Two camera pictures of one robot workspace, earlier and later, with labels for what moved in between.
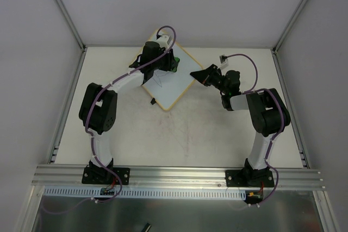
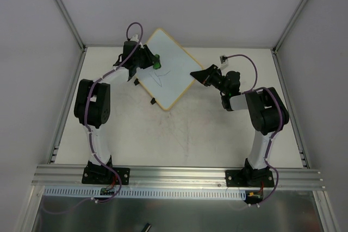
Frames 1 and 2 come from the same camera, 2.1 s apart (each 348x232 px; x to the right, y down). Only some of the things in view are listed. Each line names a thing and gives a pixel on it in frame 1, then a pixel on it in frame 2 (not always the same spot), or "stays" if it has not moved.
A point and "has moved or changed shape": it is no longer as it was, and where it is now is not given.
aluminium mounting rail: [303, 179] stays
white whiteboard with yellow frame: [166, 87] stays
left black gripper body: [168, 61] to [147, 56]
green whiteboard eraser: [176, 60] has moved or changed shape
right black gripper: [207, 76] stays
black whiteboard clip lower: [153, 101] stays
